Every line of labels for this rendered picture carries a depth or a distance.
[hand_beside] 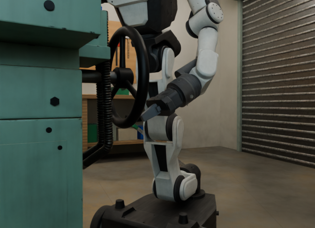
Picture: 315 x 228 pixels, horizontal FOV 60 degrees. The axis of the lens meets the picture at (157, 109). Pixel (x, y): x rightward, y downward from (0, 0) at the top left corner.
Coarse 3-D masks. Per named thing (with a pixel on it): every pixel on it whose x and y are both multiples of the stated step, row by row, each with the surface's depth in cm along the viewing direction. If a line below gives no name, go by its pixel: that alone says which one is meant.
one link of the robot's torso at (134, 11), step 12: (108, 0) 118; (120, 0) 115; (132, 0) 113; (144, 0) 111; (156, 0) 112; (168, 0) 120; (120, 12) 119; (132, 12) 116; (144, 12) 114; (156, 12) 115; (168, 12) 122; (132, 24) 119; (144, 24) 117; (156, 24) 117; (168, 24) 127; (144, 36) 124
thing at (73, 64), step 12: (0, 48) 46; (12, 48) 46; (24, 48) 47; (36, 48) 48; (48, 48) 49; (60, 48) 50; (0, 60) 46; (12, 60) 46; (24, 60) 47; (36, 60) 48; (48, 60) 49; (60, 60) 50; (72, 60) 52
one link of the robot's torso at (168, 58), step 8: (168, 48) 127; (136, 56) 134; (168, 56) 126; (136, 64) 132; (168, 64) 126; (136, 72) 132; (168, 72) 126; (136, 80) 132; (152, 80) 128; (160, 80) 126; (168, 80) 128; (152, 88) 134; (160, 88) 127; (152, 96) 136; (152, 120) 135; (160, 120) 133; (168, 120) 133; (152, 128) 136; (160, 128) 134; (168, 128) 132; (152, 136) 138; (160, 136) 136; (168, 136) 133
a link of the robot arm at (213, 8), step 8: (192, 0) 103; (200, 0) 101; (208, 0) 100; (216, 0) 102; (192, 8) 104; (200, 8) 101; (208, 8) 96; (216, 8) 98; (192, 16) 106; (208, 16) 97; (216, 16) 96
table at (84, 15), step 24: (0, 0) 34; (24, 0) 36; (48, 0) 37; (72, 0) 39; (96, 0) 41; (0, 24) 36; (24, 24) 36; (48, 24) 37; (72, 24) 39; (96, 24) 41; (72, 48) 51; (96, 48) 62
